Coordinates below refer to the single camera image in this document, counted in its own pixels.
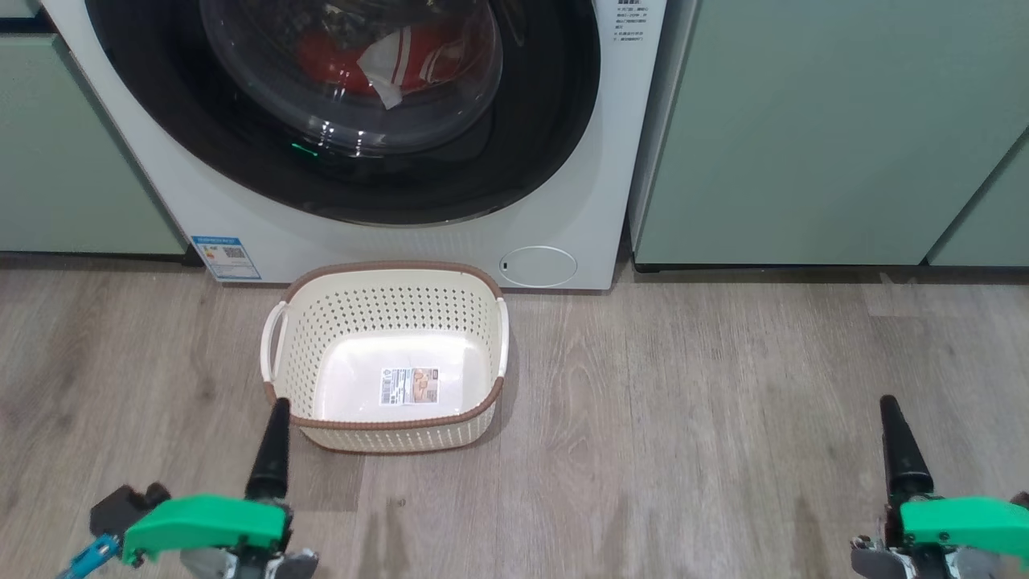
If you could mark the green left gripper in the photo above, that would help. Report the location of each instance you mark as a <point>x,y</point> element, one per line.
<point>209,523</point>

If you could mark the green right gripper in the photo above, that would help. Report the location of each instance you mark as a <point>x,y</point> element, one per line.
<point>965,523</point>

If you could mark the black round washing machine door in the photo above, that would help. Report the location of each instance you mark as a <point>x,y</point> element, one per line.
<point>161,121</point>

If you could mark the red and white garment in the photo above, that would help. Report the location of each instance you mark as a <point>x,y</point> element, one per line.
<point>338,60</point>

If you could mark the printed paper label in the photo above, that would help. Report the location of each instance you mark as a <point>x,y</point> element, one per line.
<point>410,386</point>

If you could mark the cream perforated laundry basket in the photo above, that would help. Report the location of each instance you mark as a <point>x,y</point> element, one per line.
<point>386,322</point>

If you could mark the pale green cabinet door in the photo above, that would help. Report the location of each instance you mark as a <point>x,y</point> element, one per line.
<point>997,225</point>
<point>64,161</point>

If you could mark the white front-load washing machine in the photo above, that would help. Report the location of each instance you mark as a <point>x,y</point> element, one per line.
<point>563,209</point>

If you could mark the blue energy label sticker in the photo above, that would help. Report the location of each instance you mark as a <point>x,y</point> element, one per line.
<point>227,257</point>

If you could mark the dark cabinet plinth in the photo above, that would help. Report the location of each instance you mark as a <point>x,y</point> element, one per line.
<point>80,260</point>
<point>804,272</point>

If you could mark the oval white filter cover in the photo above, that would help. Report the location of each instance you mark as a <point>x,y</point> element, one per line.
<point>537,266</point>

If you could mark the large pale green cabinet panel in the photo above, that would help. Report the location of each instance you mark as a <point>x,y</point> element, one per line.
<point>804,121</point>

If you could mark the small black text sticker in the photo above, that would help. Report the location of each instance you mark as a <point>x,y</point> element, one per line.
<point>629,20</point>

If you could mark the pale green cabinet drawer front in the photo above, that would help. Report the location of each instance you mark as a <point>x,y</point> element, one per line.
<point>16,6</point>

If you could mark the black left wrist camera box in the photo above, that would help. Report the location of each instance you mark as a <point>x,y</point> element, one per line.
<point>120,507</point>

